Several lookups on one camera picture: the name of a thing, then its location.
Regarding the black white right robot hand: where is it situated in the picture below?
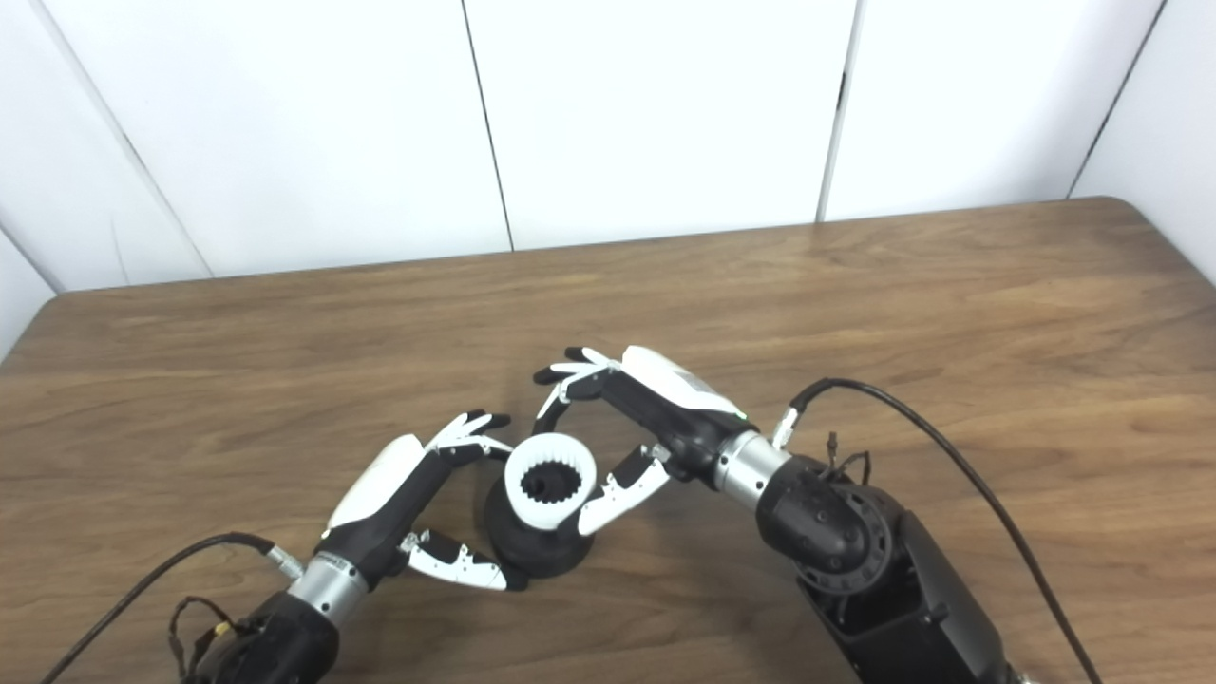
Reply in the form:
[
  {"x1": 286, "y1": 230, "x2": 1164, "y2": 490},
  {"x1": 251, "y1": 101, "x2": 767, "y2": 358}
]
[{"x1": 533, "y1": 345, "x2": 756, "y2": 538}]

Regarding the thin black left arm wire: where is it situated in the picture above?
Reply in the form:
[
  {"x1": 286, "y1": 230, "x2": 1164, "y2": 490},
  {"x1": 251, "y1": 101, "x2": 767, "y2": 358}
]
[{"x1": 168, "y1": 597, "x2": 238, "y2": 680}]

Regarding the round black plastic part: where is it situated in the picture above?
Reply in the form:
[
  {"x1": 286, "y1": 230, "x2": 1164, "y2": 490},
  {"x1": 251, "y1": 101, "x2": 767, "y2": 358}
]
[{"x1": 483, "y1": 475, "x2": 598, "y2": 580}]

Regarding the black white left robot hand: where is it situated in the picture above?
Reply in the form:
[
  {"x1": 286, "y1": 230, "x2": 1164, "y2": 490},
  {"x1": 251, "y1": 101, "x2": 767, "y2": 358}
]
[{"x1": 318, "y1": 409, "x2": 528, "y2": 592}]

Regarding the thin black right arm wire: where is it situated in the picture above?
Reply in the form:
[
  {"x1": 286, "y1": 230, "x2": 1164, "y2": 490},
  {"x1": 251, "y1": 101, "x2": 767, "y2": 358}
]
[{"x1": 822, "y1": 432, "x2": 873, "y2": 485}]

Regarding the white plastic ring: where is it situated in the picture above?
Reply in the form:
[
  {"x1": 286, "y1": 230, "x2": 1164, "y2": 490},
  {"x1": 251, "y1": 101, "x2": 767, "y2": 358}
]
[{"x1": 503, "y1": 432, "x2": 599, "y2": 531}]

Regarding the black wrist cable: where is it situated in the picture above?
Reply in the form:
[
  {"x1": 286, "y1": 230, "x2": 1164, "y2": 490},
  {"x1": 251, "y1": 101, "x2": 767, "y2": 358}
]
[
  {"x1": 38, "y1": 532, "x2": 305, "y2": 684},
  {"x1": 771, "y1": 377, "x2": 1103, "y2": 684}
]

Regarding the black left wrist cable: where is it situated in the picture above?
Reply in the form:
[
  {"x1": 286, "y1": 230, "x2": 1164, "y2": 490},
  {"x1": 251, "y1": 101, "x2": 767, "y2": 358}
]
[{"x1": 38, "y1": 532, "x2": 305, "y2": 684}]

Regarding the thin black arm wire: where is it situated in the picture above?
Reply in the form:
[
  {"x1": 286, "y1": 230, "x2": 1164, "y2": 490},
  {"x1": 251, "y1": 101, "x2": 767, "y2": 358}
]
[
  {"x1": 822, "y1": 432, "x2": 873, "y2": 485},
  {"x1": 168, "y1": 597, "x2": 238, "y2": 680}
]

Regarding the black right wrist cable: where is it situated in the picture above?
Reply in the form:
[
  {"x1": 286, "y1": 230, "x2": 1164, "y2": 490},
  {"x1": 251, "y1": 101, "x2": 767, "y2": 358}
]
[{"x1": 771, "y1": 377, "x2": 1103, "y2": 684}]

